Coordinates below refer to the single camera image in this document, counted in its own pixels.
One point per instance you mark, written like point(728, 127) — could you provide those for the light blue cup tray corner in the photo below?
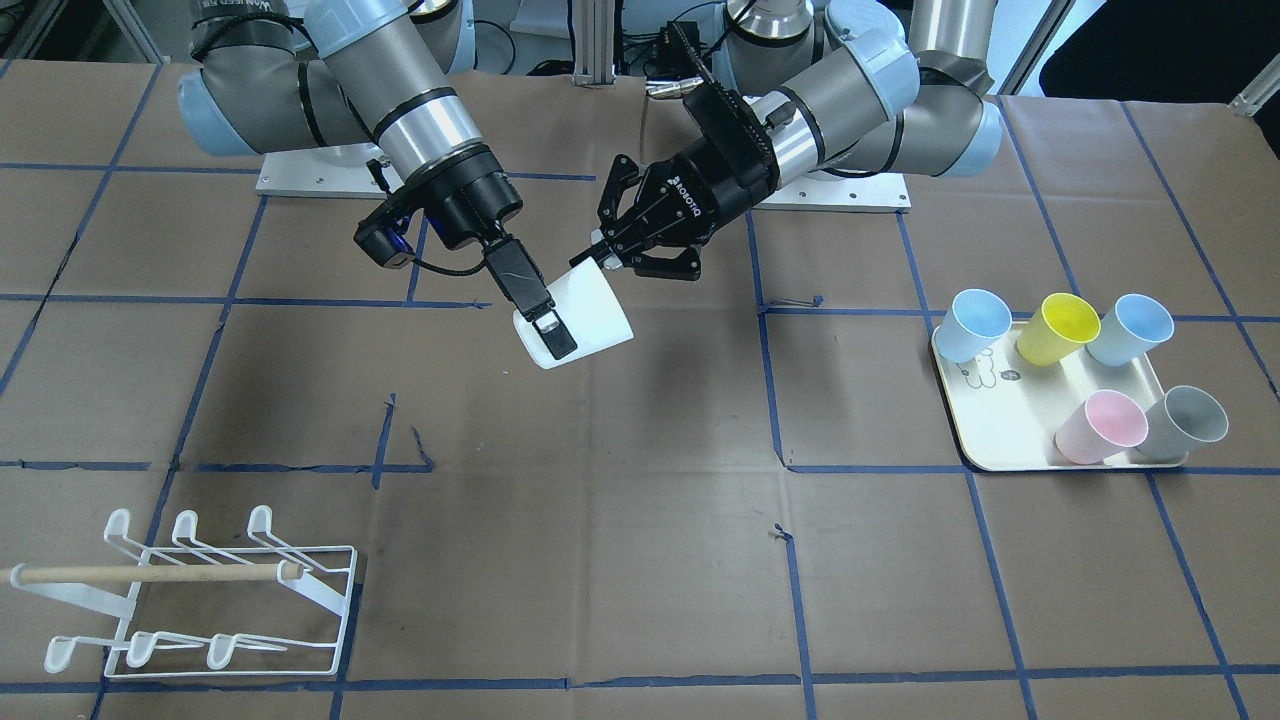
point(1136, 324)

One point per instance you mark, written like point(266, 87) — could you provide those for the light blue cup near bunny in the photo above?
point(976, 319)

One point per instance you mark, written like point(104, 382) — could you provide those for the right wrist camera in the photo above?
point(382, 235)

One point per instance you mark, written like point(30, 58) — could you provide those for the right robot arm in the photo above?
point(360, 72)

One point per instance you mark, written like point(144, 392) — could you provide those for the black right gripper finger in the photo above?
point(516, 274)
point(552, 335)

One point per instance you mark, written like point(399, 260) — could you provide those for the white wire cup rack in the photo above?
point(163, 631)

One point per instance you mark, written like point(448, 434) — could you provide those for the wooden dowel rack handle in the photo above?
point(283, 570)

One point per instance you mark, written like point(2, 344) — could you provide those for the yellow plastic cup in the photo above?
point(1063, 323)

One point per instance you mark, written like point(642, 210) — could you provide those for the aluminium frame post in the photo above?
point(595, 40)

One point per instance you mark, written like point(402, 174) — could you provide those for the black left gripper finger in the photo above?
point(603, 258)

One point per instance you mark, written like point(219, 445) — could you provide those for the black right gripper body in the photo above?
point(473, 196)

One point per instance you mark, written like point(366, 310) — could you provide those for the cream tray with bunny print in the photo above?
point(1006, 411)

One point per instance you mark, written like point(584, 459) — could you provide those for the grey plastic cup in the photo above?
point(1184, 419)

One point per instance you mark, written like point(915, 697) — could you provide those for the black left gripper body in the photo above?
point(697, 188)

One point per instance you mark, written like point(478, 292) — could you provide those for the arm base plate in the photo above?
point(819, 191)
point(338, 172)

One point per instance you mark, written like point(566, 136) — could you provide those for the white plastic cup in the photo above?
point(589, 308)

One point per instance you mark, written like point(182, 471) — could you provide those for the pink plastic cup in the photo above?
point(1106, 423)

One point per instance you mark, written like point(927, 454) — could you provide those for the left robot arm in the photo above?
point(849, 92)

